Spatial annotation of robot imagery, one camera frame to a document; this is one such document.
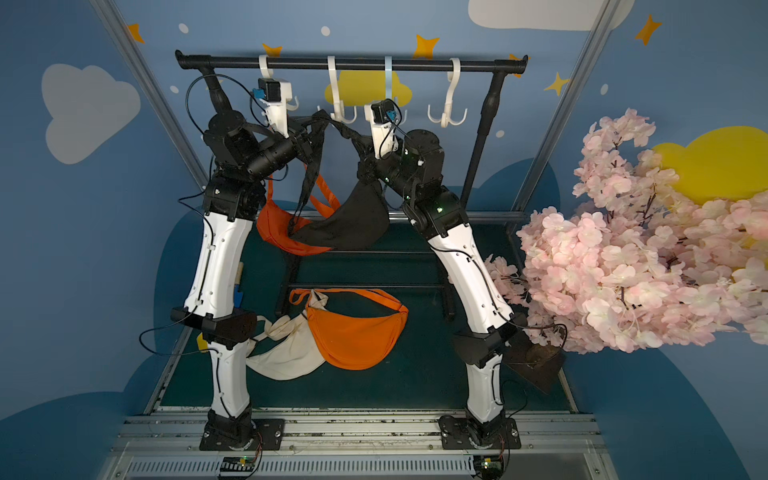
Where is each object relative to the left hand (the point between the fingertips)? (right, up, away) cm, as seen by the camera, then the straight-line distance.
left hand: (323, 111), depth 59 cm
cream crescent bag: (-16, -57, +28) cm, 66 cm away
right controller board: (+38, -82, +14) cm, 91 cm away
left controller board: (-25, -81, +14) cm, 86 cm away
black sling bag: (+7, -20, +20) cm, 29 cm away
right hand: (+8, -4, +1) cm, 9 cm away
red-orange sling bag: (-17, -21, +18) cm, 33 cm away
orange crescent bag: (+3, -56, +30) cm, 63 cm away
